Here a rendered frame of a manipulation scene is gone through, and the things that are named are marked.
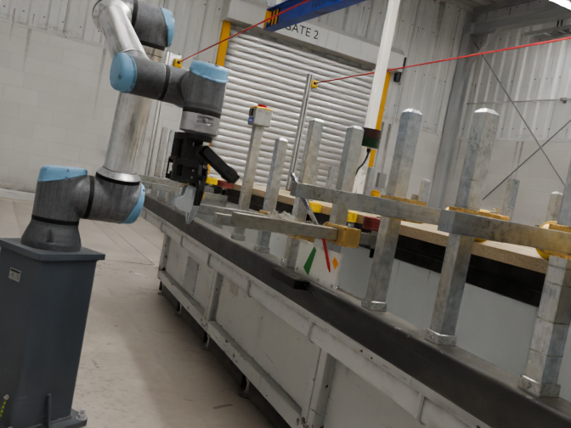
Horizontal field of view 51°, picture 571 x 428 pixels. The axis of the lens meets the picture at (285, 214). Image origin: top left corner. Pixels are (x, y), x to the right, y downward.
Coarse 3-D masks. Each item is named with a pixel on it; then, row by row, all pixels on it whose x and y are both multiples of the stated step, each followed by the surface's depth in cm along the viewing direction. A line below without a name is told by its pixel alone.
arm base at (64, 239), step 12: (36, 216) 193; (36, 228) 192; (48, 228) 192; (60, 228) 193; (72, 228) 197; (24, 240) 193; (36, 240) 191; (48, 240) 192; (60, 240) 193; (72, 240) 196
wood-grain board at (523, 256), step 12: (252, 192) 275; (264, 192) 262; (288, 192) 354; (324, 204) 230; (360, 216) 186; (372, 216) 194; (408, 228) 163; (420, 228) 160; (432, 228) 180; (432, 240) 152; (444, 240) 148; (480, 252) 136; (492, 252) 133; (504, 252) 130; (516, 252) 127; (528, 252) 138; (516, 264) 126; (528, 264) 123; (540, 264) 120
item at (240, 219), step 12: (240, 216) 146; (252, 216) 147; (264, 228) 149; (276, 228) 150; (288, 228) 151; (300, 228) 153; (312, 228) 154; (324, 228) 155; (336, 228) 158; (360, 240) 160; (372, 240) 161
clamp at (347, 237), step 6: (330, 222) 162; (342, 228) 155; (348, 228) 154; (354, 228) 155; (342, 234) 154; (348, 234) 154; (354, 234) 155; (330, 240) 160; (336, 240) 157; (342, 240) 154; (348, 240) 155; (354, 240) 155; (348, 246) 155; (354, 246) 156
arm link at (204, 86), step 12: (192, 72) 137; (204, 72) 136; (216, 72) 136; (228, 72) 140; (192, 84) 137; (204, 84) 136; (216, 84) 137; (192, 96) 136; (204, 96) 136; (216, 96) 137; (192, 108) 136; (204, 108) 136; (216, 108) 138
